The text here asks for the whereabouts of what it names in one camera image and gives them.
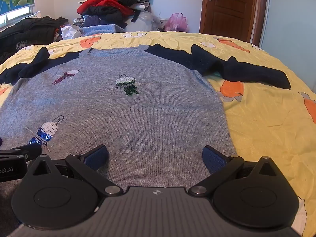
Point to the dark navy garment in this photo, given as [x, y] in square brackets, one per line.
[106, 13]

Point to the red garment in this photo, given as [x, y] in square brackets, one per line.
[103, 1]

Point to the pink plastic bag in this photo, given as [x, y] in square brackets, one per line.
[176, 22]

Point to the brown wooden door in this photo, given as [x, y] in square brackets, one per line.
[229, 9]

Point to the white crumpled cloth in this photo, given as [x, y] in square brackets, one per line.
[70, 32]

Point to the white plastic bag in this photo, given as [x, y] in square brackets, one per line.
[143, 22]

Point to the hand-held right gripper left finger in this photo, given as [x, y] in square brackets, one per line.
[97, 158]

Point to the window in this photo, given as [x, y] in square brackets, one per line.
[14, 16]

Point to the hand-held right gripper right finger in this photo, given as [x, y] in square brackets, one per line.
[213, 160]

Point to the grey sweater with navy sleeves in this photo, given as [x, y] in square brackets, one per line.
[138, 118]

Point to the dark clothes heap at left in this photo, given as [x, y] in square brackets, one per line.
[29, 29]

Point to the light blue knit sweater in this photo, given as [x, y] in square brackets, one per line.
[101, 29]

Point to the purple garment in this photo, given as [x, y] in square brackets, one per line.
[90, 21]

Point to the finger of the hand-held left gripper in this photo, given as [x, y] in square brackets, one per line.
[29, 150]

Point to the yellow carrot print bedsheet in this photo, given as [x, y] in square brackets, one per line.
[259, 128]

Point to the pale blue wardrobe panel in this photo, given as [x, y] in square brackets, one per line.
[291, 22]

